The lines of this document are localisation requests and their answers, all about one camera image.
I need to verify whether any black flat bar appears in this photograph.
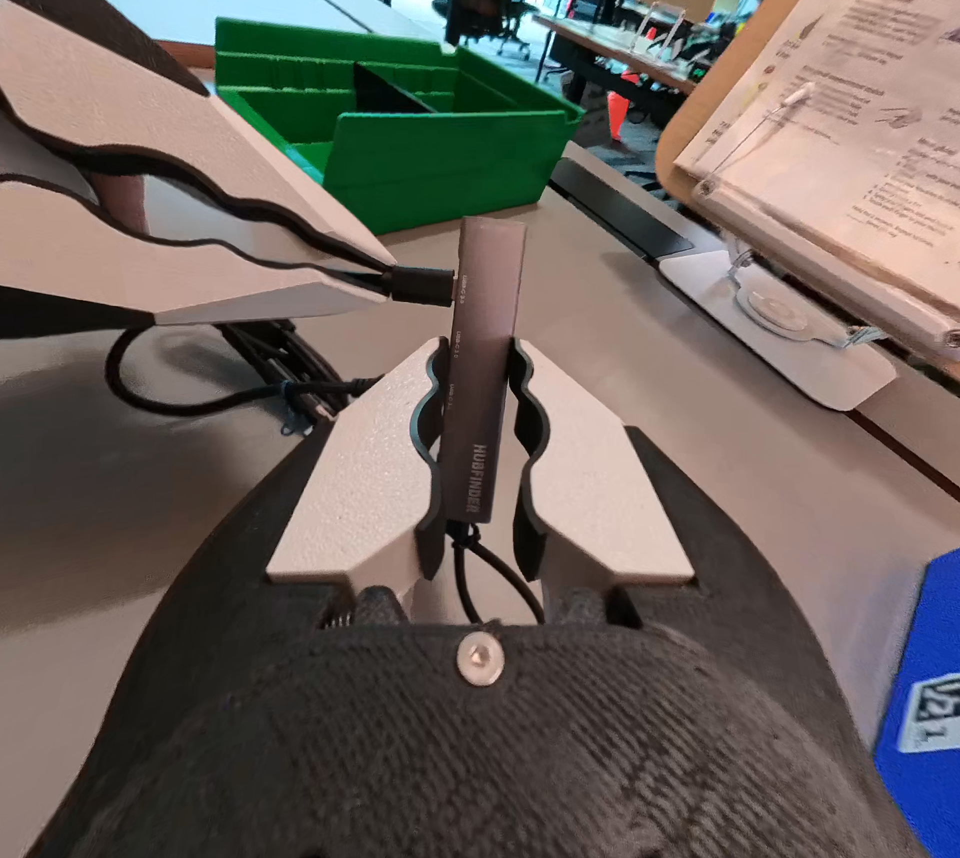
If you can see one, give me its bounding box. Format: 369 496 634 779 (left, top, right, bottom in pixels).
549 156 695 264

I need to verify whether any clear acrylic sign holder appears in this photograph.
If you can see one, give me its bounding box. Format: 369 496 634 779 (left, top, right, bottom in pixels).
671 0 960 360

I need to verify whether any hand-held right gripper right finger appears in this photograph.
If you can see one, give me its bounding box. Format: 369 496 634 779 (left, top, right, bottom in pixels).
510 339 696 621

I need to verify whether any brown board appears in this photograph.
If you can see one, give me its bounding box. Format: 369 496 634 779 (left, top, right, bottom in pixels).
654 0 879 207

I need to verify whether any green plastic bin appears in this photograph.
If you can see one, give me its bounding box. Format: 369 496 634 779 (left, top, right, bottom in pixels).
213 16 588 237

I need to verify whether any grey desk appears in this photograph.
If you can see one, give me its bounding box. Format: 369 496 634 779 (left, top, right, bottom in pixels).
0 66 960 858

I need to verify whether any blue plastic bin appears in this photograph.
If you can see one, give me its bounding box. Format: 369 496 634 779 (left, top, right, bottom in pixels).
872 549 960 858

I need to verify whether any grey USB hub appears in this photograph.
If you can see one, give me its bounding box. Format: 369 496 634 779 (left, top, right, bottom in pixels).
435 214 526 525

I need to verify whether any black USB-C plug cable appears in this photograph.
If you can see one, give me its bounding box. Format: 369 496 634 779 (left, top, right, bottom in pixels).
322 264 457 309

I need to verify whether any black hub lead cable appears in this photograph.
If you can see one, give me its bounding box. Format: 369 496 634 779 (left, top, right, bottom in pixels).
446 520 549 625

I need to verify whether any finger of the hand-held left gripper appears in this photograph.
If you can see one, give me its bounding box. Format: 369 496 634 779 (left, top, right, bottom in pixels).
0 174 393 328
0 0 400 270

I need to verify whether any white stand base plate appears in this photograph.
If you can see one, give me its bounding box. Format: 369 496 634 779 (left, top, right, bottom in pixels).
658 249 899 413

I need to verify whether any small clear acrylic stand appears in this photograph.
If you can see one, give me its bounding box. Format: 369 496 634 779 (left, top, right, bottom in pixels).
637 1 687 53

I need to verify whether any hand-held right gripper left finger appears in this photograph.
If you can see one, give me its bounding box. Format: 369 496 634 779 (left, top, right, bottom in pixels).
264 336 450 621

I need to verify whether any black coiled cable bundle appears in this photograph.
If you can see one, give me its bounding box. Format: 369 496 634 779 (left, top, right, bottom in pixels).
105 318 384 439

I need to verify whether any blue cable tie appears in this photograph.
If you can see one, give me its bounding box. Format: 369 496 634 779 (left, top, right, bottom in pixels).
277 381 315 438

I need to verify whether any printed instruction sheet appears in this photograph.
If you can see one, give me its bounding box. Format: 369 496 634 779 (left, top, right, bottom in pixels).
675 0 960 297

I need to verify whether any wooden table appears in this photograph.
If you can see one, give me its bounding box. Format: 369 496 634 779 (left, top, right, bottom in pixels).
534 10 702 98

